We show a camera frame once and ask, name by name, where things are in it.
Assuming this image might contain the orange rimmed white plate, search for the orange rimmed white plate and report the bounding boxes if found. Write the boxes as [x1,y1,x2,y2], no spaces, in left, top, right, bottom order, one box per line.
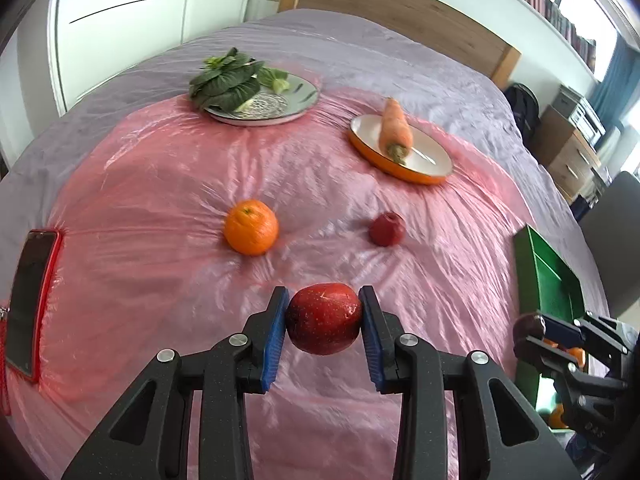
[348,114,454,185]

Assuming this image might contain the green leafy bok choy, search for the green leafy bok choy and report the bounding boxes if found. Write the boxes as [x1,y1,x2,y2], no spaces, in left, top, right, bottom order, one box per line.
[189,48,264,113]

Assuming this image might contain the purple bed cover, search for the purple bed cover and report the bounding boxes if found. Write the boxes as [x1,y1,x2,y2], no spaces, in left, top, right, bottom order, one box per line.
[2,10,608,314]

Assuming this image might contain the large orange on sheet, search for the large orange on sheet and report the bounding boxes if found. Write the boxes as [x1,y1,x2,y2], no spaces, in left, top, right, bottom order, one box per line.
[224,200,279,257]

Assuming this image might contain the dark plum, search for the dark plum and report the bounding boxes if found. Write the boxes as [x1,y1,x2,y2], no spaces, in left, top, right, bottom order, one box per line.
[512,312,546,344]

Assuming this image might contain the teal curtain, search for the teal curtain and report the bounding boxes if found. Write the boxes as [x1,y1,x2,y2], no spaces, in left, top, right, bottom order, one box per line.
[588,36,639,131]

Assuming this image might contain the green rectangular tray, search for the green rectangular tray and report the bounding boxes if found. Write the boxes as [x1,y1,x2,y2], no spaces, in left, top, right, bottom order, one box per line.
[513,224,586,406]

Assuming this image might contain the wooden drawer cabinet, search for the wooden drawer cabinet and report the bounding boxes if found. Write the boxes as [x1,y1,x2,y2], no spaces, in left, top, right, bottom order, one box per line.
[528,106,601,204]

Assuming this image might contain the wooden headboard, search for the wooden headboard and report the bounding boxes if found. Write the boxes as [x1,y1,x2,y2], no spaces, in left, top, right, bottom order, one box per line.
[278,0,521,90]

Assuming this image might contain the orange carrot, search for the orange carrot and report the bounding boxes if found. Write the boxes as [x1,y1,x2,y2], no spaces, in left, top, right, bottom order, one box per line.
[378,98,413,165]

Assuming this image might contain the red apple beside plum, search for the red apple beside plum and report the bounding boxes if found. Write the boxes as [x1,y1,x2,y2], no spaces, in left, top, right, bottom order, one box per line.
[369,211,406,247]

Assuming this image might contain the silver metal plate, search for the silver metal plate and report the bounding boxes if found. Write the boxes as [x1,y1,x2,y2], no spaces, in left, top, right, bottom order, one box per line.
[204,74,320,127]

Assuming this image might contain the red cased smartphone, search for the red cased smartphone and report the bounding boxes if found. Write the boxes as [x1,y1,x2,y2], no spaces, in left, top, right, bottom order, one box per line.
[6,230,63,384]

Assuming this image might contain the grey printer on cabinet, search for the grey printer on cabinet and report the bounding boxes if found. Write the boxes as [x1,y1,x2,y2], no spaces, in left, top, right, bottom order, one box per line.
[552,84,605,148]

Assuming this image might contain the red apple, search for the red apple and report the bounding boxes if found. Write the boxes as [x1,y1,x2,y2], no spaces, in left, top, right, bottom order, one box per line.
[285,283,362,356]
[369,211,406,247]

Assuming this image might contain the small green vegetable piece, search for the small green vegetable piece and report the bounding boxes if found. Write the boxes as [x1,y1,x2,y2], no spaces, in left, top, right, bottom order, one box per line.
[257,66,290,94]

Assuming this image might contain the orange in tray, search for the orange in tray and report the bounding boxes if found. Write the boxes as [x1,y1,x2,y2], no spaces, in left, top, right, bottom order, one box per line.
[542,338,587,370]

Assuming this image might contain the pink plastic sheet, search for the pink plastic sheet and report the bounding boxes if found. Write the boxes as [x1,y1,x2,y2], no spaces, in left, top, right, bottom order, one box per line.
[1,89,530,479]

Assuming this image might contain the row of books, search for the row of books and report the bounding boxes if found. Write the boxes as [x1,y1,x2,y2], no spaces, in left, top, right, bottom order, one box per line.
[459,0,599,74]

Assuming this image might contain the black backpack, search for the black backpack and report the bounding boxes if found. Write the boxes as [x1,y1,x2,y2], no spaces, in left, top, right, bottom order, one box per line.
[504,84,540,145]

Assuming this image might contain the grey office chair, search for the grey office chair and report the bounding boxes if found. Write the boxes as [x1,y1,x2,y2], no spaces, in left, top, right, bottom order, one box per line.
[579,171,640,318]

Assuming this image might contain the white wardrobe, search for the white wardrobe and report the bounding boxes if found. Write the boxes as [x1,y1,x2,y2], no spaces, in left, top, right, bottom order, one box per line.
[1,0,247,165]

